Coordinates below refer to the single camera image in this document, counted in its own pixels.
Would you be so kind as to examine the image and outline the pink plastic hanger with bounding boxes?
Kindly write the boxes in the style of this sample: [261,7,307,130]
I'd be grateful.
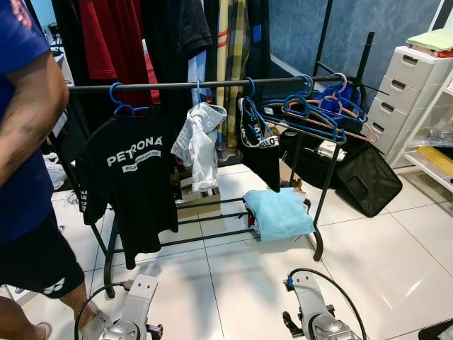
[287,72,379,142]

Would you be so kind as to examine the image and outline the light blue folded cloth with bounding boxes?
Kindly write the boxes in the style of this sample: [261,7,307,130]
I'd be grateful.
[244,188,316,242]

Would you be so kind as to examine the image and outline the brown cardboard box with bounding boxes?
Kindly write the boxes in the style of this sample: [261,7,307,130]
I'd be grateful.
[176,186,222,219]

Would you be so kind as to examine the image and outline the black Petronas t-shirt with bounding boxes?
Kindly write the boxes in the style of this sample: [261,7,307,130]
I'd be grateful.
[76,106,180,270]

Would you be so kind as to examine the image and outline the black fabric bag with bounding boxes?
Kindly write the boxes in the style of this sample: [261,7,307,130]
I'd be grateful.
[335,142,403,217]

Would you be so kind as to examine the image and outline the person in plain black shorts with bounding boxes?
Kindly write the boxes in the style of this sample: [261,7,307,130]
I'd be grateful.
[0,0,96,340]

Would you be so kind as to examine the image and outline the white shelf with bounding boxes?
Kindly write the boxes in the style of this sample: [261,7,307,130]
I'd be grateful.
[400,67,453,192]

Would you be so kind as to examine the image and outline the blue bag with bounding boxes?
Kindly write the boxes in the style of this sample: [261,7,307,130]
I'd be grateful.
[315,84,363,123]

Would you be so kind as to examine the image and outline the black metal clothes rack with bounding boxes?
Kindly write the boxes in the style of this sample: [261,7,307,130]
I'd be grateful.
[42,0,376,288]

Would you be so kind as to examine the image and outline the white plastic drawer unit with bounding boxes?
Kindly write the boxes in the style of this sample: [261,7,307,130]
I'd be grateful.
[365,46,453,167]

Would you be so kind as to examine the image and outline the plaid hanging garment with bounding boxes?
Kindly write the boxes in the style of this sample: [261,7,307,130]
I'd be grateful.
[225,0,253,146]

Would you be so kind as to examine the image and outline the black hanging garment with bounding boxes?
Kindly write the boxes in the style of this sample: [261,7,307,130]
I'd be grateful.
[140,0,213,86]

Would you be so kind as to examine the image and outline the red hanging garment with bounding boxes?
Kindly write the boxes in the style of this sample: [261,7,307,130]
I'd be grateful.
[79,0,160,107]

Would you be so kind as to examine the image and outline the light green folded cloth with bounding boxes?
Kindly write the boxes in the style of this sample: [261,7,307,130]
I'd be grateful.
[406,28,453,52]

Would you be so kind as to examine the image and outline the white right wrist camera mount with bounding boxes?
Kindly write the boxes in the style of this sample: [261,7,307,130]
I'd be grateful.
[289,273,332,319]

